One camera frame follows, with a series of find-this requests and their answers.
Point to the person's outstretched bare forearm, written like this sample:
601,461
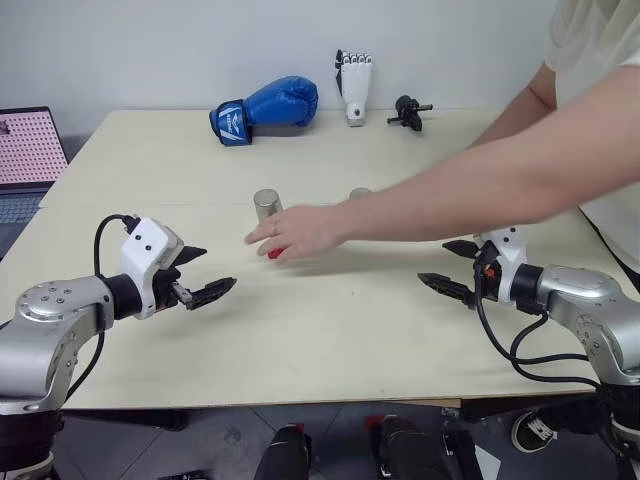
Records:
500,170

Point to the small black gripper device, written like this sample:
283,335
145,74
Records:
410,112

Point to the person's bent bare forearm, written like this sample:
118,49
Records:
535,100

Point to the open grey laptop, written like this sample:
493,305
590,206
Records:
25,150

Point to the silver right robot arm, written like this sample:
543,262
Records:
580,305

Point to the person's white shirt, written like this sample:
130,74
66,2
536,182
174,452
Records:
595,30

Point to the small red object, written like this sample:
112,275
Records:
275,254

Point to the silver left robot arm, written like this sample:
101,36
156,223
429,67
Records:
47,330

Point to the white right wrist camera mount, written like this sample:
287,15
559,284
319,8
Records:
510,250

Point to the person's bare hand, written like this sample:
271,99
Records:
305,230

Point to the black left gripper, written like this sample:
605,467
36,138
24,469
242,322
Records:
165,290

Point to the white robotic hand model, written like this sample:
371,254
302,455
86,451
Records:
356,80

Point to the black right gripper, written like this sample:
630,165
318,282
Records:
486,272

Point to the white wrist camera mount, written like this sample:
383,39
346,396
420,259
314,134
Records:
510,250
145,245

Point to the black and white sneaker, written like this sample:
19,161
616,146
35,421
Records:
535,430

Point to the blue boxing glove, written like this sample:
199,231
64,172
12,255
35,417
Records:
272,107

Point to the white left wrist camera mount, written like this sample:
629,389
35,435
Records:
145,245

